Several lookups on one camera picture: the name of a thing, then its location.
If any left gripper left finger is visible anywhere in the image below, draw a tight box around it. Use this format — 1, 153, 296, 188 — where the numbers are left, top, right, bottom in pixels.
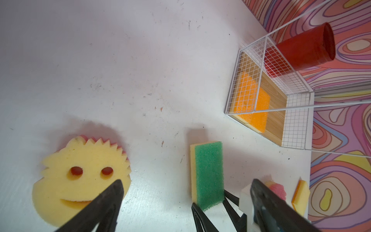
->
57, 179, 124, 232

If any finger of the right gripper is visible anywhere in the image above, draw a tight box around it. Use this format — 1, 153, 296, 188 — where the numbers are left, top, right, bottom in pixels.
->
191, 203, 218, 232
223, 190, 247, 232

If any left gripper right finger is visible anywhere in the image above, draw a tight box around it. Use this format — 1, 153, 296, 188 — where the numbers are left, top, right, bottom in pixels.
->
250, 179, 319, 232

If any yellow sponge green back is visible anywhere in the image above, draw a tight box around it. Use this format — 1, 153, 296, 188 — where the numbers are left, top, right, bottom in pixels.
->
190, 141, 224, 211

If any orange sponge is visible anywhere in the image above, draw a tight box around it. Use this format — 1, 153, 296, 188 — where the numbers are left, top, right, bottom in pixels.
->
237, 86, 271, 134
232, 72, 258, 113

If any white wire wooden shelf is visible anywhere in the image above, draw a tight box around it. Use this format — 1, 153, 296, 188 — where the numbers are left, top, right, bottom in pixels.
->
225, 1, 371, 158

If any pink smiley sponge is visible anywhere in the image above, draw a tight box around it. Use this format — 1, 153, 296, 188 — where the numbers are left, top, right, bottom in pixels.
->
265, 181, 287, 201

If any yellow smiley sponge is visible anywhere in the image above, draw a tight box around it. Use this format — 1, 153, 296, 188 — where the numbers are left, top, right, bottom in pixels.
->
32, 135, 131, 227

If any red cylindrical cup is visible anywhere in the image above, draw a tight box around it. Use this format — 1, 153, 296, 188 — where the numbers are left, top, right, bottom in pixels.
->
264, 22, 336, 78

